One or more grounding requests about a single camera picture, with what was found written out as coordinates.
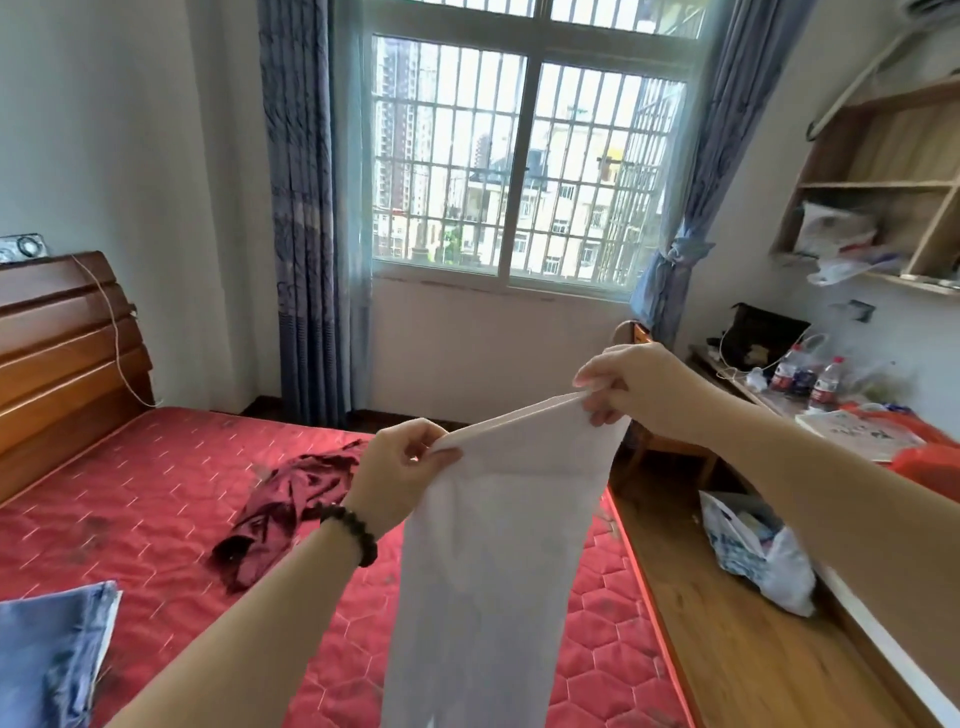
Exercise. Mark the person's right hand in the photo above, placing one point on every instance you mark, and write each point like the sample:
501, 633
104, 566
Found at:
652, 390

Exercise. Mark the person's left hand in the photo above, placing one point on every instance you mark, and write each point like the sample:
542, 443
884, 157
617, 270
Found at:
397, 472

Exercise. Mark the maroon shirt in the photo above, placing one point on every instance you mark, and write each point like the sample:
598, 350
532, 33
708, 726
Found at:
277, 517

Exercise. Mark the light blue shirt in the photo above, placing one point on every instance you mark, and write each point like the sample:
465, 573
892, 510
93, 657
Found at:
495, 562

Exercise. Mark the red quilted mattress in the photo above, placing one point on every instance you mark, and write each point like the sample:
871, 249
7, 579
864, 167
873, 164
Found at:
150, 487

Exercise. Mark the light grey trousers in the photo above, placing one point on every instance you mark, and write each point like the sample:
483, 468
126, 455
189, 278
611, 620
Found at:
111, 622

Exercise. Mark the blue denim jeans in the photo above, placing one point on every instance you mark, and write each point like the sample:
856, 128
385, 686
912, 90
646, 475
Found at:
52, 652

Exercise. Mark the person's right forearm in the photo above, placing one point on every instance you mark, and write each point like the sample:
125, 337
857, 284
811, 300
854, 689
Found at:
847, 510

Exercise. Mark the person's left forearm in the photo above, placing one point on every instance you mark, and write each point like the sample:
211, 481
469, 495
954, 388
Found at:
247, 637

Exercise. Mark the wooden chair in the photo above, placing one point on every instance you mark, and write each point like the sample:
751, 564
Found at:
652, 442

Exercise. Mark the black backpack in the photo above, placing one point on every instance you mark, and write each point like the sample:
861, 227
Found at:
765, 337

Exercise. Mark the red label plastic bottle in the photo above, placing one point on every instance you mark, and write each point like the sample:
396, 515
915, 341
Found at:
784, 371
826, 386

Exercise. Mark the white plastic bag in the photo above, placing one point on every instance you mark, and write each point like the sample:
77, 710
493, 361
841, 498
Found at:
757, 547

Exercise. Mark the crumpled translucent plastic bag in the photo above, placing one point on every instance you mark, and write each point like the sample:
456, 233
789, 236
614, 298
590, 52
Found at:
840, 240

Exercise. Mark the sheer blue curtain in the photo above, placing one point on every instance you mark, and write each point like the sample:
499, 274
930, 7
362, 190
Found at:
720, 150

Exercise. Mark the barred window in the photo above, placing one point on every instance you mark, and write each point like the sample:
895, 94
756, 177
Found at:
525, 150

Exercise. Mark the dark blue curtain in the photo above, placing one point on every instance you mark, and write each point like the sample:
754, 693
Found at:
307, 210

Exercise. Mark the white air conditioner pipe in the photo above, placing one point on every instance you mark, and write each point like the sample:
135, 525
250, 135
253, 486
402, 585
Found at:
862, 79

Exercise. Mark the white air conditioner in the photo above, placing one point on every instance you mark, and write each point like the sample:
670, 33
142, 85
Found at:
934, 7

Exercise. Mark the wall-mounted wooden desk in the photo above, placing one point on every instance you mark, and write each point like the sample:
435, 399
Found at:
750, 390

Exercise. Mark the wall socket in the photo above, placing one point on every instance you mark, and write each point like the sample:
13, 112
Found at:
859, 310

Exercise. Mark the wooden wall shelf unit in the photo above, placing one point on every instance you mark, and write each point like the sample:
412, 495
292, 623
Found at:
885, 150

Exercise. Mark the small black camera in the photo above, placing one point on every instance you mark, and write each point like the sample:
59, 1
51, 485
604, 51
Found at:
22, 247

